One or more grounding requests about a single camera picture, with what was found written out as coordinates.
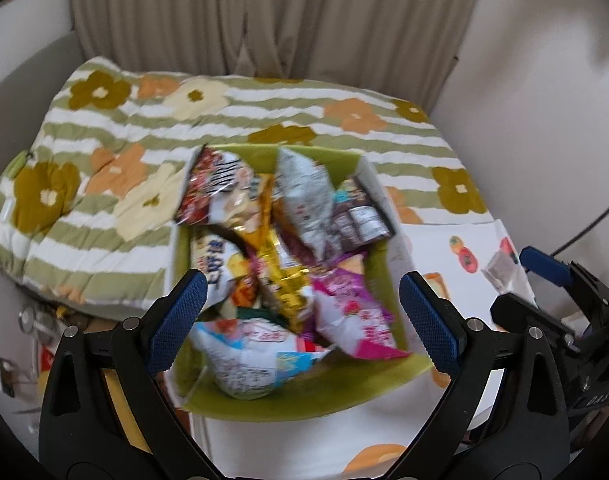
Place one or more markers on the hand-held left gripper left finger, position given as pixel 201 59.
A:
pixel 179 320

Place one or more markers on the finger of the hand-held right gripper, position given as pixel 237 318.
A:
pixel 529 312
pixel 544 265

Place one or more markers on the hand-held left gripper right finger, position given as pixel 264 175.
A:
pixel 429 325

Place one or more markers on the cream and orange snack packet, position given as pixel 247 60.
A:
pixel 501 267

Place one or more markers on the white snack packet blue lettering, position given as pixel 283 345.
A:
pixel 214 255

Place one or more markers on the pink striped snack packet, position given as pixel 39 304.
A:
pixel 354 325

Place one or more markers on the light blue white snack packet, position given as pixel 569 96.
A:
pixel 244 360

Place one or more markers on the yellow snack packet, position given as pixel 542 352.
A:
pixel 284 280

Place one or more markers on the purple snack packet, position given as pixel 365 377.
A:
pixel 357 220

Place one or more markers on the dark red chips packet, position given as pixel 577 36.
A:
pixel 209 185

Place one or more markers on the green cardboard box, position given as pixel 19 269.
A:
pixel 294 400

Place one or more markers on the silver snack packet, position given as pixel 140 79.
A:
pixel 304 200

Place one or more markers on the thin black rod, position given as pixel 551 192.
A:
pixel 591 225

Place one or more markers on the striped floral blanket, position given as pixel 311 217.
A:
pixel 84 240

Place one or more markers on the grey sofa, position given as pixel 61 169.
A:
pixel 29 70

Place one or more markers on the beige curtain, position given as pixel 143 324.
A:
pixel 284 20

